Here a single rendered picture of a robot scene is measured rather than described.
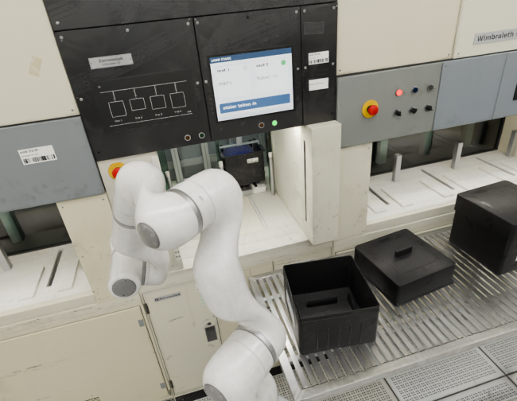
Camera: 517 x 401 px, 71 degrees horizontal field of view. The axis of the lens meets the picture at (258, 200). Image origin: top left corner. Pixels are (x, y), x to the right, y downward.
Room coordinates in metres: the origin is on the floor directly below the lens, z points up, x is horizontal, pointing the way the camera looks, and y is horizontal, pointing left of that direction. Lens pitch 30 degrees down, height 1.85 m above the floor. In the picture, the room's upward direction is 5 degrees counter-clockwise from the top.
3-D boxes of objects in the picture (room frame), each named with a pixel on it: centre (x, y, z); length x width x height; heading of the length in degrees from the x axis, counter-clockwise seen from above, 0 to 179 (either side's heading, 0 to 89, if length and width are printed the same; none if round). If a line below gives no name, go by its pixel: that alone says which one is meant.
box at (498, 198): (1.28, -1.04, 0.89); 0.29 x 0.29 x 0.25; 17
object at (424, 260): (1.18, -0.58, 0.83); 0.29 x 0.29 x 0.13; 20
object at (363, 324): (0.97, -0.22, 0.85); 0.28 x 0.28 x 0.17; 5
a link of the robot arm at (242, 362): (0.54, 0.08, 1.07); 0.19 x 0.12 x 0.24; 143
